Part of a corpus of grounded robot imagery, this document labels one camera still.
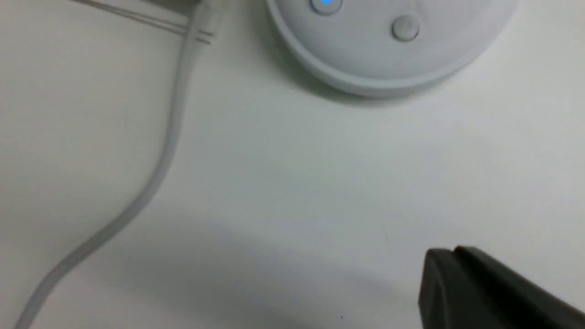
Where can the white desk lamp with base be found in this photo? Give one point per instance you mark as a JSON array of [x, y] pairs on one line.
[[382, 48]]

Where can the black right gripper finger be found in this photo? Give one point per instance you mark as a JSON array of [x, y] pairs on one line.
[[466, 288]]

